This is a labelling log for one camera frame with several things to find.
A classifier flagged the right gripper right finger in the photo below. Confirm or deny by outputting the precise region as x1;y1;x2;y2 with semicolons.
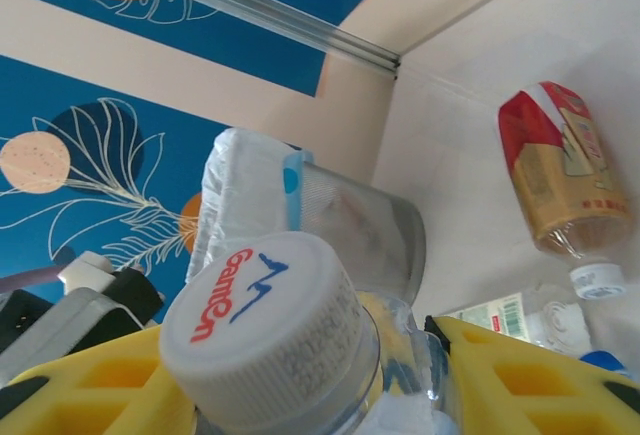
424;314;640;435

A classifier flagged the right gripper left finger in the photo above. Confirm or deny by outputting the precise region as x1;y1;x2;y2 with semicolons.
0;327;201;435

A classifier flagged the Pepsi bottle blue cap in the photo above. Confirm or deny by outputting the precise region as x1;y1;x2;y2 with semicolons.
579;349;629;379

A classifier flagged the square clear bottle green-white label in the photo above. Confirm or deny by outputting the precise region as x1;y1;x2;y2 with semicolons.
437;289;594;356

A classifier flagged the clear bottle white Ganten cap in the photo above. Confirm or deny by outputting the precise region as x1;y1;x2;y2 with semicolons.
158;232;459;435

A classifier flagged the amber tea bottle red label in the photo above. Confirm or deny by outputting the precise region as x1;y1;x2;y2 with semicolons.
498;80;632;301

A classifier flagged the white lined trash bin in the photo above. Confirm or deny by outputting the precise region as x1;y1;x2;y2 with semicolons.
185;127;314;286

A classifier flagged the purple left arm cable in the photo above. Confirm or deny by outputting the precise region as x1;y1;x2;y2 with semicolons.
0;265;69;297

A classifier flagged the aluminium corner post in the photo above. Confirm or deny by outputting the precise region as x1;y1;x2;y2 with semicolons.
97;0;404;80

